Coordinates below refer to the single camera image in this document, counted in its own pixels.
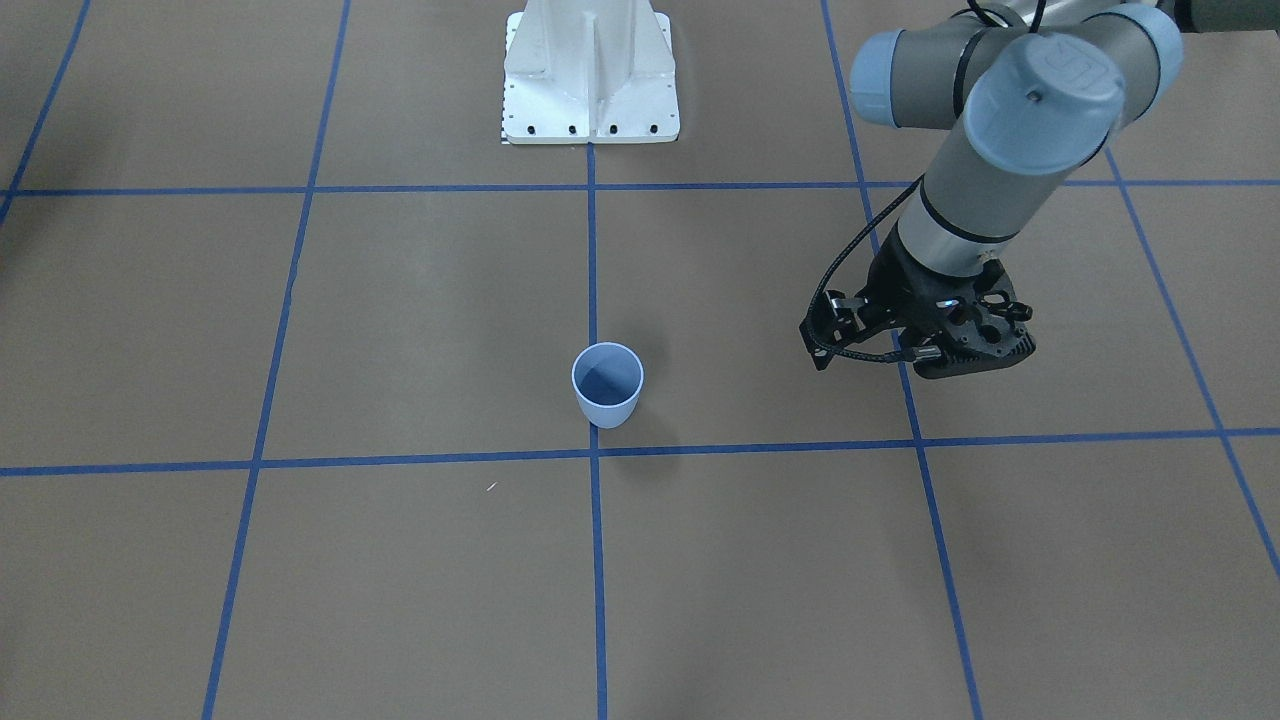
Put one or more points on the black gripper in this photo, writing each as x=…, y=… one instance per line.
x=899, y=288

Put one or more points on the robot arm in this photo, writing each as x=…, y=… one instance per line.
x=1026, y=93

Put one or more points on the light blue plastic cup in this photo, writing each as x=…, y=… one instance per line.
x=607, y=379

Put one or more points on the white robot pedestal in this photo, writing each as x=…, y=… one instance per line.
x=581, y=72

